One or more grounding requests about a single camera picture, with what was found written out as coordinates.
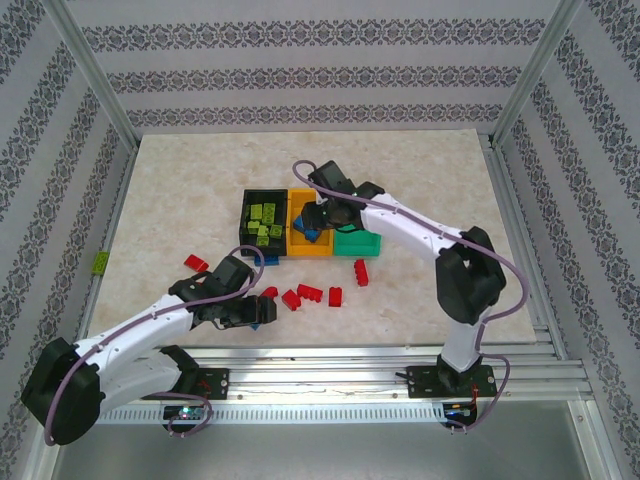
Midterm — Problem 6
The slotted white cable duct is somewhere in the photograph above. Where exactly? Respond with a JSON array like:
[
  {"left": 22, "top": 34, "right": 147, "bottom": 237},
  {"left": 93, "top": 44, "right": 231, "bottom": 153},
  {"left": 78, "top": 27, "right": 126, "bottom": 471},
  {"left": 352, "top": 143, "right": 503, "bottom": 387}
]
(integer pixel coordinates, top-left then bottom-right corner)
[{"left": 94, "top": 399, "right": 451, "bottom": 426}]

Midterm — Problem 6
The yellow plastic bin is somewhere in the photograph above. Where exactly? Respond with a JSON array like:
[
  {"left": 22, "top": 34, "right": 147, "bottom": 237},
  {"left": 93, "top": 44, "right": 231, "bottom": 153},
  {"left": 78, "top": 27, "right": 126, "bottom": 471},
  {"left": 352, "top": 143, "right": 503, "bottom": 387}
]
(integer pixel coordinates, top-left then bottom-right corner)
[{"left": 286, "top": 187, "right": 335, "bottom": 259}]

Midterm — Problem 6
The green plastic bin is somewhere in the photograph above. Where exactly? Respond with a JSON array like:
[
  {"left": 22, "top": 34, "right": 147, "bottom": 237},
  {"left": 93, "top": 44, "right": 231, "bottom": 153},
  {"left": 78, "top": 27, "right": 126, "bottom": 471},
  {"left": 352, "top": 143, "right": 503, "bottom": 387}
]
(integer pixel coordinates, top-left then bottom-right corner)
[{"left": 332, "top": 227, "right": 382, "bottom": 259}]

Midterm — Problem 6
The aluminium frame post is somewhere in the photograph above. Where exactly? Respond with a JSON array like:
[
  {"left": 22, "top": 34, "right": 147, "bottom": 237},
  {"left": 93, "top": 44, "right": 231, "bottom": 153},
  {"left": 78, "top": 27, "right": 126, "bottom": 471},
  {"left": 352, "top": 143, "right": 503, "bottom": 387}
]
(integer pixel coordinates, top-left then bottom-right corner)
[
  {"left": 47, "top": 0, "right": 141, "bottom": 151},
  {"left": 487, "top": 0, "right": 586, "bottom": 149}
]

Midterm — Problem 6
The aluminium side rail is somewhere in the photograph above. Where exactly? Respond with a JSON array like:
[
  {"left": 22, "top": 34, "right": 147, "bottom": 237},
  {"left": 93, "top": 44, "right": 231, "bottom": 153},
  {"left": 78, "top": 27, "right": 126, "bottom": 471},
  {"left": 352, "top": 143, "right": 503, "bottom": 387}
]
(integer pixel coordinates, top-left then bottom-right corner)
[
  {"left": 482, "top": 134, "right": 596, "bottom": 396},
  {"left": 74, "top": 147, "right": 139, "bottom": 346}
]

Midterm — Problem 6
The black plastic bin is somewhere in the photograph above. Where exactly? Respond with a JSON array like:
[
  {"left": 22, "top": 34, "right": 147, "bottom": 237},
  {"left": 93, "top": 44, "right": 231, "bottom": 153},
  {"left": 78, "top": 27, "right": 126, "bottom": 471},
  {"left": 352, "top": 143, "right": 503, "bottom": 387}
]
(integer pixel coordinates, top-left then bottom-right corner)
[{"left": 238, "top": 187, "right": 291, "bottom": 259}]

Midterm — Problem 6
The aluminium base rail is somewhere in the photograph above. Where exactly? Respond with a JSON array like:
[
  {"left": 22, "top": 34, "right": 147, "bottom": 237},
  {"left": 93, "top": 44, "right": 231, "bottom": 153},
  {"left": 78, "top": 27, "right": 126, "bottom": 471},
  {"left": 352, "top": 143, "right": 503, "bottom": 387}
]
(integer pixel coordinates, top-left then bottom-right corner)
[{"left": 139, "top": 344, "right": 586, "bottom": 401}]

